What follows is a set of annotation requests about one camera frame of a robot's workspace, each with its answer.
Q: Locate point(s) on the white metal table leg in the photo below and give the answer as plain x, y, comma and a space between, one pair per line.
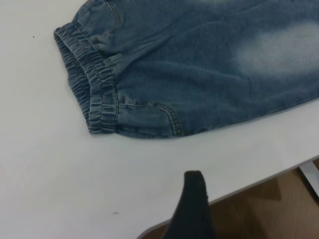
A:
311, 174

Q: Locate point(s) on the blue denim kids jeans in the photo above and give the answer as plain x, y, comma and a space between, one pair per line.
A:
199, 74

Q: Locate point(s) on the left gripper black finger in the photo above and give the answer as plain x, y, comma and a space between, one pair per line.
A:
194, 211

